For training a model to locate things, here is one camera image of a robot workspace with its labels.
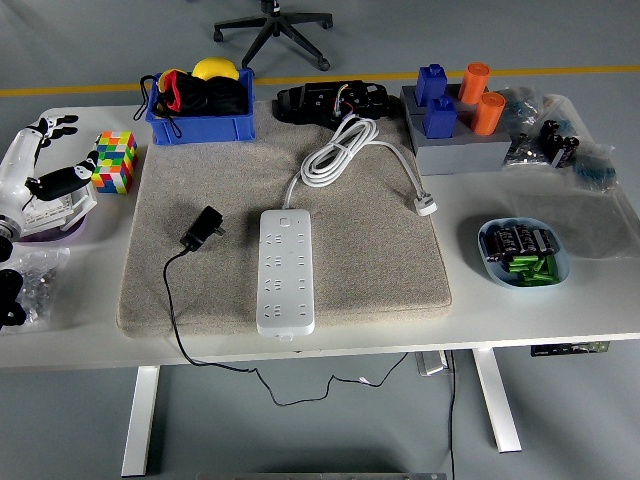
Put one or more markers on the orange cylinder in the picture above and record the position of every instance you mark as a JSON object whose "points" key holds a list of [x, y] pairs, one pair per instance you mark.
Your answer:
{"points": [[489, 114], [474, 82]]}

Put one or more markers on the clear bag of blue components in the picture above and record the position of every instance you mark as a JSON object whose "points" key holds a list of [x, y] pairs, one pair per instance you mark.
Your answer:
{"points": [[595, 170], [522, 106]]}

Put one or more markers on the clear bag of dark parts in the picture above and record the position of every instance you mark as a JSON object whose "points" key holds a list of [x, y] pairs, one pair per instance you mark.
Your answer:
{"points": [[525, 150]]}

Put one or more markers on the clear bag of black capacitors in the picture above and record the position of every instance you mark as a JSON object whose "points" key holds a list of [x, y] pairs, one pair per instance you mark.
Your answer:
{"points": [[559, 142]]}

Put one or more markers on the grey-brown mat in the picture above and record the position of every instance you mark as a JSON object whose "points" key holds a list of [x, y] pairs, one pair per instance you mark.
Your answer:
{"points": [[375, 260]]}

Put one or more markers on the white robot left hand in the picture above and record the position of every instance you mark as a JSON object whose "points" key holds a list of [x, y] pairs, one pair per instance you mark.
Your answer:
{"points": [[15, 175]]}

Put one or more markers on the blue plastic bin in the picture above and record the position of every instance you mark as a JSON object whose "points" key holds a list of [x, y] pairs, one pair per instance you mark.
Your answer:
{"points": [[200, 130]]}

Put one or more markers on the pile of black capacitors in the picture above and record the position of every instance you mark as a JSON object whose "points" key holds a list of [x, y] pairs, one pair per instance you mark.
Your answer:
{"points": [[520, 240]]}

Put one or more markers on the white power strip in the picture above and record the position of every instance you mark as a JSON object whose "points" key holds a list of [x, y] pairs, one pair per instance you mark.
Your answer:
{"points": [[286, 280]]}

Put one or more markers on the large clear plastic bag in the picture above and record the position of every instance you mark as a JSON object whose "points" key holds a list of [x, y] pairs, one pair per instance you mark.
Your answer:
{"points": [[590, 220]]}

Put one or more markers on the table control panel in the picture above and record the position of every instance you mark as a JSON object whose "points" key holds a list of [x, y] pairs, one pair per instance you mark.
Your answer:
{"points": [[570, 349]]}

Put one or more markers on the blue block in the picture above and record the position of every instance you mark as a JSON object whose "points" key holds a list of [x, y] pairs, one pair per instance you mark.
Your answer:
{"points": [[440, 120], [431, 85]]}

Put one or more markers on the white table leg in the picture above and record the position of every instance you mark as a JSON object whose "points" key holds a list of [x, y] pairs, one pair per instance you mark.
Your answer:
{"points": [[497, 400], [142, 420]]}

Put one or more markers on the multicoloured puzzle cube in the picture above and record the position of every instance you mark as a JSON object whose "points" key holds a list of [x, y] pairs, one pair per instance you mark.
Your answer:
{"points": [[115, 162]]}

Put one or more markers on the grey block base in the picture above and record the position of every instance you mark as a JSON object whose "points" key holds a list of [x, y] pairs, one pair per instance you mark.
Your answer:
{"points": [[460, 156]]}

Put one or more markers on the clear bag of screws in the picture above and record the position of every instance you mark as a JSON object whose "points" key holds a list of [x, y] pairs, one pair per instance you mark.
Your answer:
{"points": [[42, 280]]}

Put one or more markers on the purple tray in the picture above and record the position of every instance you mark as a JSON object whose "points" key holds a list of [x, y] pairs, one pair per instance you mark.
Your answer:
{"points": [[65, 236]]}

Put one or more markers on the pile of green cylinders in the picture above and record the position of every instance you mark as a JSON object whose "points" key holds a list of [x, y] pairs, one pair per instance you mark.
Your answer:
{"points": [[535, 270]]}

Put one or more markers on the black electronic device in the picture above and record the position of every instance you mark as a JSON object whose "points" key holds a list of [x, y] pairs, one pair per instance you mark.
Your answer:
{"points": [[320, 102]]}

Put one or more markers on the black office chair base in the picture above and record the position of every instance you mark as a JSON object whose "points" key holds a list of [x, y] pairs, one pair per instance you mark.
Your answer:
{"points": [[274, 30]]}

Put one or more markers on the grey metal box under table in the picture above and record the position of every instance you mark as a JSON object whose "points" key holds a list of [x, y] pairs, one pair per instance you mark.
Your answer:
{"points": [[431, 363]]}

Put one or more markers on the light blue dish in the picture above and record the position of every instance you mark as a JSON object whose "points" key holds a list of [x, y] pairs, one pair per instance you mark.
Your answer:
{"points": [[492, 272]]}

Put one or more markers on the yellow ball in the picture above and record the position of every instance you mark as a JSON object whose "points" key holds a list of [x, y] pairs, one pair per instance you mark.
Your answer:
{"points": [[215, 69]]}

